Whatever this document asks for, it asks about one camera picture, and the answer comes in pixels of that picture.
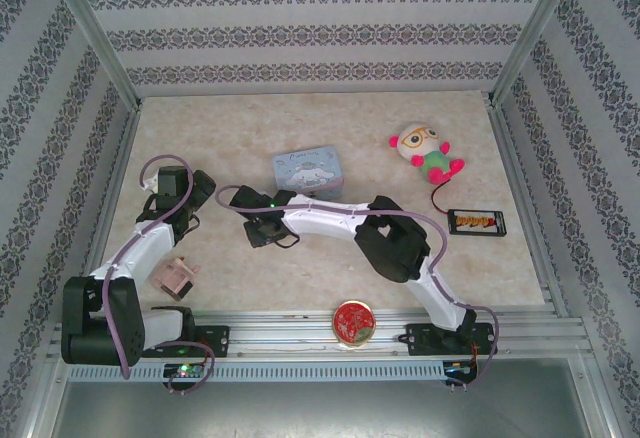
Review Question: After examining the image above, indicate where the thin red charger cable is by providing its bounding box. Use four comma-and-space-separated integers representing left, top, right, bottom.
430, 180, 454, 217

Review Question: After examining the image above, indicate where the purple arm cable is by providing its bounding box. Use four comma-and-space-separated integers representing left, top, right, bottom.
102, 154, 216, 397
214, 184, 502, 393

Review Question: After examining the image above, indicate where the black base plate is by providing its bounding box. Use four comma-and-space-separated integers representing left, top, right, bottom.
149, 325, 230, 359
405, 322, 494, 357

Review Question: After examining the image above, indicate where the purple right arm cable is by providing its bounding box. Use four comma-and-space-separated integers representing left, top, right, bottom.
214, 184, 502, 393

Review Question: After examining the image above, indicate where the slotted grey cable duct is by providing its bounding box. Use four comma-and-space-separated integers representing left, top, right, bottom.
67, 360, 447, 383

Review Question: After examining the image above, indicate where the small circuit board with wires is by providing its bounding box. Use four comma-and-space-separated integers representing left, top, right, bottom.
443, 361, 479, 378

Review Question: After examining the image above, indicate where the round red gold tin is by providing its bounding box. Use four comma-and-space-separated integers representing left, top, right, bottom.
332, 299, 377, 351

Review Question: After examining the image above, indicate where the plush toy with glasses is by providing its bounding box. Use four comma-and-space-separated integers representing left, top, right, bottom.
388, 122, 466, 187

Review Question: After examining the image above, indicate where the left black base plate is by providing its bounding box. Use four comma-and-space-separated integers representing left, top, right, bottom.
149, 325, 230, 359

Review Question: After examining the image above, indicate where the aluminium front rail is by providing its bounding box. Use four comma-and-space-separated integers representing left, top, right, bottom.
47, 309, 587, 361

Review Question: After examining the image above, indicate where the blue cartoon tin box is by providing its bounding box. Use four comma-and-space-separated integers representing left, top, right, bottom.
271, 143, 346, 201

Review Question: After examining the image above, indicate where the aluminium frame post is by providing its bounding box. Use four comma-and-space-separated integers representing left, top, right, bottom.
487, 0, 586, 107
39, 0, 144, 109

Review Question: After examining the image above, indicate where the aluminium side rail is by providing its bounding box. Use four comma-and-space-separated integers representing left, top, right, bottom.
67, 102, 144, 322
487, 100, 569, 317

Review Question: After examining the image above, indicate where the circuit board with green light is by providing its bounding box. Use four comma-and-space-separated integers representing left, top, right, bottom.
163, 362, 206, 380

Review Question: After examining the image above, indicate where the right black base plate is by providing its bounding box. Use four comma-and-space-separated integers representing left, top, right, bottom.
405, 322, 494, 357

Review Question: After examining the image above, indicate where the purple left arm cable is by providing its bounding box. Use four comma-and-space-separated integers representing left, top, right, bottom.
102, 154, 216, 397

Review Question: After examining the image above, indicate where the grey metal sheet panel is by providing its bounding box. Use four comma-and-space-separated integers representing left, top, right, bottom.
24, 357, 619, 438

